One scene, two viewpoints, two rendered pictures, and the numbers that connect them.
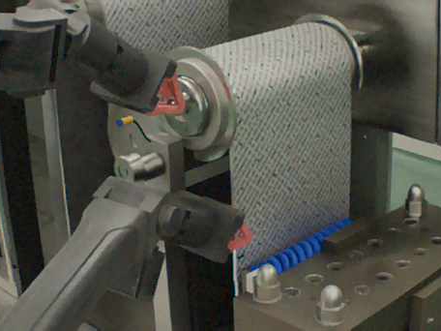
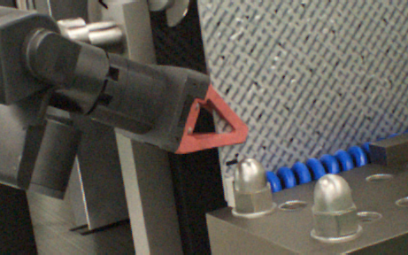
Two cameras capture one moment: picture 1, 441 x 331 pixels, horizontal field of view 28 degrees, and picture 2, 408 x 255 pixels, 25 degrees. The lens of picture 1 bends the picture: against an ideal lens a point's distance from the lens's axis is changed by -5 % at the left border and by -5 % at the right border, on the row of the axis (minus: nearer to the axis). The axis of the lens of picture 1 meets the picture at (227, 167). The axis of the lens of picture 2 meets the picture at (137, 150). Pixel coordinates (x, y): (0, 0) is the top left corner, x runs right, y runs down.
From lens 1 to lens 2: 0.49 m
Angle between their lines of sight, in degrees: 22
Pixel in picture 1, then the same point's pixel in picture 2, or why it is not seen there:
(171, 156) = (129, 21)
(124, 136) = not seen: hidden behind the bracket
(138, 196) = not seen: outside the picture
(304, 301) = (306, 215)
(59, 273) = not seen: outside the picture
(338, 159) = (398, 35)
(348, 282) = (391, 194)
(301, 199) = (334, 89)
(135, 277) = (18, 153)
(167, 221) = (34, 48)
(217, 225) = (167, 96)
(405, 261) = not seen: outside the picture
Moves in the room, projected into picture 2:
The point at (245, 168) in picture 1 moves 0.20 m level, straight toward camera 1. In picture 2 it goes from (225, 27) to (149, 72)
